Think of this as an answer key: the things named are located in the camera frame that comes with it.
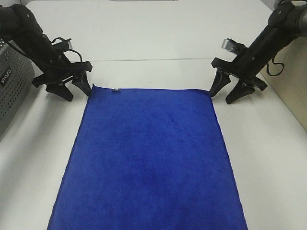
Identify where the grey perforated plastic basket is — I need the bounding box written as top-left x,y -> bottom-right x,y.
0,40 -> 35,135

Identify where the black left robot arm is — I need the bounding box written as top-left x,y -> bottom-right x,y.
0,4 -> 93,102

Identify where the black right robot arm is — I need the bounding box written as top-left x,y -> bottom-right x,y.
209,0 -> 307,104

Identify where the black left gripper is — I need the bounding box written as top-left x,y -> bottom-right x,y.
32,56 -> 93,101

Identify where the blue microfibre towel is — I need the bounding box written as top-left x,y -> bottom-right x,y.
47,86 -> 248,230

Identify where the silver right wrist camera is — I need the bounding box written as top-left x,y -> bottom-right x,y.
222,38 -> 246,55

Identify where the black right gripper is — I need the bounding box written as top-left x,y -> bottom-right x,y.
209,51 -> 268,104

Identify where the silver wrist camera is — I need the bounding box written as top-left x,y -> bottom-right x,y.
54,38 -> 72,52
222,38 -> 246,55

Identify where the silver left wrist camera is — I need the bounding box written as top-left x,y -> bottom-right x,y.
54,38 -> 72,52

